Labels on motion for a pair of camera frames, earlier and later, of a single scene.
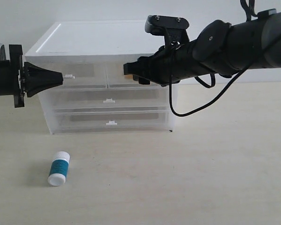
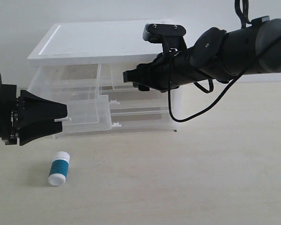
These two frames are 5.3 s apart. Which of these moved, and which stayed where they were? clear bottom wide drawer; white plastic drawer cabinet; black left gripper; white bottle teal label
Moved: black left gripper
Stayed: clear bottom wide drawer; white bottle teal label; white plastic drawer cabinet
